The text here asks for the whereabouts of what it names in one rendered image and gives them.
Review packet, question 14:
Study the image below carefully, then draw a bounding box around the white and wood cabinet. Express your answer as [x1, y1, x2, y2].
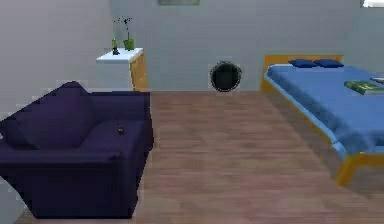
[95, 47, 149, 92]

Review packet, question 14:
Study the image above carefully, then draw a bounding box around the green potted house plant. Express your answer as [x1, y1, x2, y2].
[113, 15, 136, 52]

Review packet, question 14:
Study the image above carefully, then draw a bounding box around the small green figurine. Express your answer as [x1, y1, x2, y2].
[111, 38, 121, 56]

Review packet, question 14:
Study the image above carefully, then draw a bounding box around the dark blue pillow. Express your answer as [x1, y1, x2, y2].
[288, 58, 318, 69]
[314, 58, 345, 69]

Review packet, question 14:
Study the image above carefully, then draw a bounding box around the dark purple armchair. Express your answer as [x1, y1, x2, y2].
[0, 80, 155, 220]

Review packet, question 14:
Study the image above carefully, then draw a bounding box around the green book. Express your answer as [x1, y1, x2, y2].
[344, 80, 384, 96]

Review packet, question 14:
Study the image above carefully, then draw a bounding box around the window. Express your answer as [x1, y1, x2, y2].
[360, 0, 384, 9]

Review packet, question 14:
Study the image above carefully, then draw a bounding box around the blue bed with wooden frame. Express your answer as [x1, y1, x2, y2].
[260, 54, 384, 187]

